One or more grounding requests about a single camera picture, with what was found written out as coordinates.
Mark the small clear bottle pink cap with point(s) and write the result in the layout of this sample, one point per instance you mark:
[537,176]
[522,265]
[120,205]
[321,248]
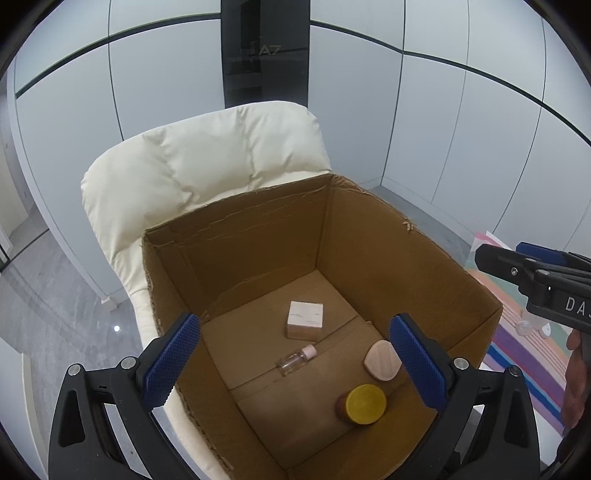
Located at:
[293,362]

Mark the brown cardboard box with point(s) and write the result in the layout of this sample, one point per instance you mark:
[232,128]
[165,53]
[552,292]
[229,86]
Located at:
[258,230]

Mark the beige pebble-shaped compact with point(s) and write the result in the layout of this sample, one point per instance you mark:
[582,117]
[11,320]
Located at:
[382,361]

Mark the small white cardboard box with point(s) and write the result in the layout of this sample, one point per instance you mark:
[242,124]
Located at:
[304,318]

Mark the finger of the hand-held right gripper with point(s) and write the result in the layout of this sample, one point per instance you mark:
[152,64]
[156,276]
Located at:
[540,251]
[498,261]

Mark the person's right hand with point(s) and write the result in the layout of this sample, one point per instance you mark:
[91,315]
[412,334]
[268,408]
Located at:
[574,383]

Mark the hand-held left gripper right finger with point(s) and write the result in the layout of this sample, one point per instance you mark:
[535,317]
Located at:
[418,364]

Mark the translucent plastic box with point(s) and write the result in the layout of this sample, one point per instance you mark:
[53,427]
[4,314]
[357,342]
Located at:
[524,326]

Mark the dark glass panel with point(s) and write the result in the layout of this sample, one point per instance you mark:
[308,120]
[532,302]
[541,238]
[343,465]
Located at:
[263,55]

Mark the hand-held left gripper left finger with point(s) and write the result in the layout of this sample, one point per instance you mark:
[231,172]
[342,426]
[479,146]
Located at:
[173,360]

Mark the cream padded armchair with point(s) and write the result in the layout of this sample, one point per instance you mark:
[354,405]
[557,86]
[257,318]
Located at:
[207,147]

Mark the striped colourful cloth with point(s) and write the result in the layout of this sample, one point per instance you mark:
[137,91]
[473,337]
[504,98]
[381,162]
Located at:
[521,360]

